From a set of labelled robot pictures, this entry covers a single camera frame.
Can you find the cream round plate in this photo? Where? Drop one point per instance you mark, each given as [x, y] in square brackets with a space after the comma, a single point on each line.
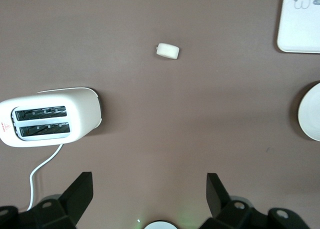
[312, 111]

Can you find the brown table mat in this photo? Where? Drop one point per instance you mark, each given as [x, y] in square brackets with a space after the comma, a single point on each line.
[175, 114]

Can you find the white steamed bun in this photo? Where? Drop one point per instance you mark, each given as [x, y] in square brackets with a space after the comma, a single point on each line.
[167, 51]

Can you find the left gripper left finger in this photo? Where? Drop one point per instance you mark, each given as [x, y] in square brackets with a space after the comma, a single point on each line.
[75, 196]

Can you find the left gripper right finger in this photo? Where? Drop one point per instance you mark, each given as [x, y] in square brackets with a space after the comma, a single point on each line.
[220, 204]

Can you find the white two-slot toaster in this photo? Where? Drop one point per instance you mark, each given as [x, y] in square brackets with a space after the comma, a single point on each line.
[82, 114]

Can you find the cream rabbit print tray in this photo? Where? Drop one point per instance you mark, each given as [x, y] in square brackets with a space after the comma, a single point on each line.
[300, 26]

